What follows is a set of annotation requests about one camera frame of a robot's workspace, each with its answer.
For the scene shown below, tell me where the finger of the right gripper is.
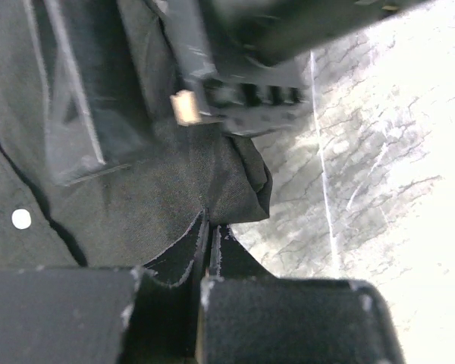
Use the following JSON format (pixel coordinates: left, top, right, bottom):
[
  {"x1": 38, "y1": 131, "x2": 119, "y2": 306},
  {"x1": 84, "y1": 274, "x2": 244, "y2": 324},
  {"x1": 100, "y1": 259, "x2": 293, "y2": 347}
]
[{"x1": 24, "y1": 1, "x2": 174, "y2": 186}]

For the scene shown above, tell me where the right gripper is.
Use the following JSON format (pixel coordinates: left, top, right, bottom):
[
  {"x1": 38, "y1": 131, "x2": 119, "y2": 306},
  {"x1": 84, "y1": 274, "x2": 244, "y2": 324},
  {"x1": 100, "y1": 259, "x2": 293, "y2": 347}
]
[{"x1": 164, "y1": 0, "x2": 416, "y2": 137}]

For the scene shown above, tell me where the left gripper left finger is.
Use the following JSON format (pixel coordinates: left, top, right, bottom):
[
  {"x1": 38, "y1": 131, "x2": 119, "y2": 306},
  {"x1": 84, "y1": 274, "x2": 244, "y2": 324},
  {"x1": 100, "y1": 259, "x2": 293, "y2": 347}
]
[{"x1": 0, "y1": 207, "x2": 209, "y2": 364}]

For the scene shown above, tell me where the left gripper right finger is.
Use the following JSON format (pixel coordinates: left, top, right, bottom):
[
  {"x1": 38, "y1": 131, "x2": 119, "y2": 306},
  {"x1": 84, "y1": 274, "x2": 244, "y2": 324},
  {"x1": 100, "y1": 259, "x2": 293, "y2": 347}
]
[{"x1": 199, "y1": 226, "x2": 404, "y2": 363}]

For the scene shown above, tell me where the black long sleeve shirt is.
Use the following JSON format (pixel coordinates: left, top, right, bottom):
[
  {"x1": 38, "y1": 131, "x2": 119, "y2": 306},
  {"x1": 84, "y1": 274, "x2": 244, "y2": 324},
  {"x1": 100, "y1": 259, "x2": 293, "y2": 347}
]
[{"x1": 0, "y1": 1, "x2": 272, "y2": 268}]

